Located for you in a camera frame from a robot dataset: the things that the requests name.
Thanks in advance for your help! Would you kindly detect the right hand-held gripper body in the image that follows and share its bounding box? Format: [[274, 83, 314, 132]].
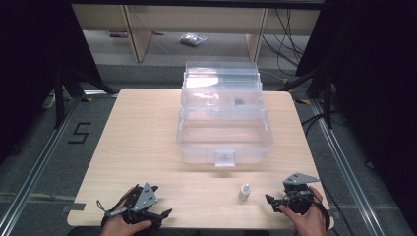
[[276, 172, 321, 216]]

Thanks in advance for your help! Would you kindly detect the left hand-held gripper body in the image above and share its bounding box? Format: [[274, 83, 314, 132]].
[[110, 182, 164, 228]]

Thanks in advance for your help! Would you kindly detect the person's right hand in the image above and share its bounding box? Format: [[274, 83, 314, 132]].
[[278, 186, 328, 236]]

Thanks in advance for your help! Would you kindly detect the person's left hand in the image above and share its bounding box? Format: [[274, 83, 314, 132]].
[[99, 186, 153, 236]]

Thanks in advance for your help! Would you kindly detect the small white bottle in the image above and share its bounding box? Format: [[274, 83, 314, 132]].
[[237, 183, 252, 202]]

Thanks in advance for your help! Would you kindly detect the clear plastic storage box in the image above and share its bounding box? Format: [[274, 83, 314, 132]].
[[175, 60, 275, 169]]

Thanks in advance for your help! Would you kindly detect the black metal stand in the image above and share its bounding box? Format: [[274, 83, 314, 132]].
[[277, 64, 334, 130], [52, 66, 116, 130]]

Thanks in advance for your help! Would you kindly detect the black curtain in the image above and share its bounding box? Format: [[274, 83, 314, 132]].
[[294, 0, 417, 230], [0, 0, 103, 165]]

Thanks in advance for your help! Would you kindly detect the clear plastic bag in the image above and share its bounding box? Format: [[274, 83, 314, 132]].
[[179, 32, 209, 47]]

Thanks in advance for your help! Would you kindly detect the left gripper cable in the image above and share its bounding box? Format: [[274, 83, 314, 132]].
[[95, 199, 127, 218]]

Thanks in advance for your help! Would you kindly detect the aluminium floor rail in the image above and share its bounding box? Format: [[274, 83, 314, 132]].
[[0, 95, 84, 236], [309, 97, 387, 236]]

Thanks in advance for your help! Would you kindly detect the black floor cable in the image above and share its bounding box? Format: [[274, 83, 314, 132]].
[[300, 109, 330, 138]]

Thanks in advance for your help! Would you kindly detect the black cables bundle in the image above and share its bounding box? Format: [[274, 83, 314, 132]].
[[261, 8, 307, 77]]

